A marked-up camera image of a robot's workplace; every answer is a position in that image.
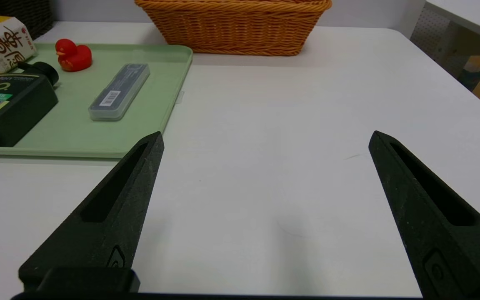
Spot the orange wicker basket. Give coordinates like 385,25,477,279
135,0,333,56

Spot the light green plastic tray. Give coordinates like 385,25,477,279
0,43,193,159

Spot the grey transparent pencil lead case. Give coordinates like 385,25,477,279
88,63,150,122

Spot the red rubber duck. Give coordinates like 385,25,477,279
55,39,93,72

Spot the black facial cleanser bottle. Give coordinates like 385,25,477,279
0,62,60,147

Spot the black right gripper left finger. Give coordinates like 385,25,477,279
18,132,165,292

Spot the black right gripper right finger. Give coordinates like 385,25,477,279
368,131,480,300

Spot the dark brown wicker basket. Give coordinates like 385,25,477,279
0,0,54,40

